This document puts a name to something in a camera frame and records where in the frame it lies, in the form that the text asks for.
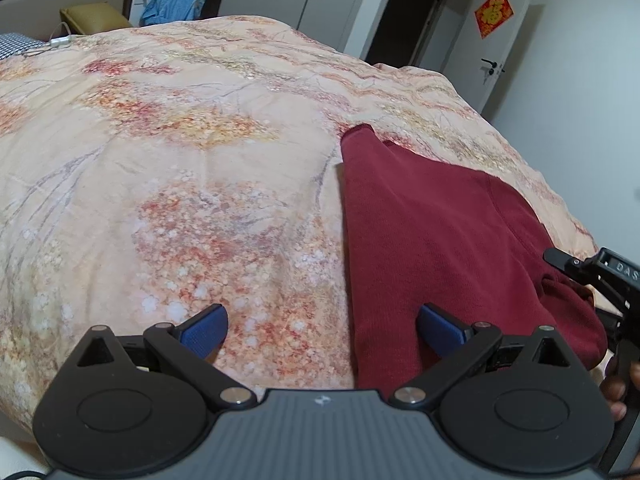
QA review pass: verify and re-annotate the mustard yellow pillow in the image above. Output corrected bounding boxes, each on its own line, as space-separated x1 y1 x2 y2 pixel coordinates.
60 2 131 35

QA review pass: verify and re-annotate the red fu door decoration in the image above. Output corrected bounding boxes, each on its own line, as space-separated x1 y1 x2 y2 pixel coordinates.
474 0 514 39

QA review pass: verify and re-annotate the white bedroom door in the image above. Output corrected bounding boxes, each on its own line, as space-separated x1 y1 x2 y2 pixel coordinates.
442 0 530 113

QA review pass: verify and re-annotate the black door handle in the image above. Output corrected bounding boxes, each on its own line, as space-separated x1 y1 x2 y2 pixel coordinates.
482 58 506 84

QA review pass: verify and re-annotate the dark red sweater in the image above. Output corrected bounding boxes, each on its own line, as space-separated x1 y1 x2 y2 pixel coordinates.
341 125 606 396

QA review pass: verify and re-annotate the checkered blue white pillow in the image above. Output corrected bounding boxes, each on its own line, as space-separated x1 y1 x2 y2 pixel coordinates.
0 32 50 60

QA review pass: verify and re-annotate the white charger with cable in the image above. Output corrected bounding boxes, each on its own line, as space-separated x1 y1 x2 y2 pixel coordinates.
22 22 74 58

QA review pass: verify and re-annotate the floral peach duvet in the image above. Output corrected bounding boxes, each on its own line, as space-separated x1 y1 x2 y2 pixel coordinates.
1 16 594 428

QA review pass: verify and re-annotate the blue clothes pile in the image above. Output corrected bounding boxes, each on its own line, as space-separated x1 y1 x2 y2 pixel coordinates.
140 0 205 26

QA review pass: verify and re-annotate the person's right hand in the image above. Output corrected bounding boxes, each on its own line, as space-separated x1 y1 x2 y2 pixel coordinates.
600 356 640 422

